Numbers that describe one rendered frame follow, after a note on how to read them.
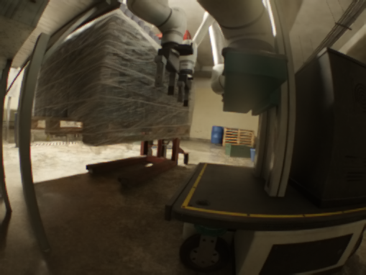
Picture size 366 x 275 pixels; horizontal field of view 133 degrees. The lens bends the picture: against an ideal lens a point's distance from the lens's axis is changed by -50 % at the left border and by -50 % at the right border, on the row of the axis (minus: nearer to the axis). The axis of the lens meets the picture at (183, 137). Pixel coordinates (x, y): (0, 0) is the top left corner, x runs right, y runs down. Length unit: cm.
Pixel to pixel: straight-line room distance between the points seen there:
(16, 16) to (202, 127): 955
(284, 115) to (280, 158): 14
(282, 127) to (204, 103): 933
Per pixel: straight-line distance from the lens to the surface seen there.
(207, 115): 966
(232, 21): 43
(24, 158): 60
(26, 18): 64
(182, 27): 69
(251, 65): 40
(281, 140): 56
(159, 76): 54
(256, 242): 45
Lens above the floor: 51
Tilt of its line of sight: 2 degrees down
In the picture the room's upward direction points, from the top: 5 degrees clockwise
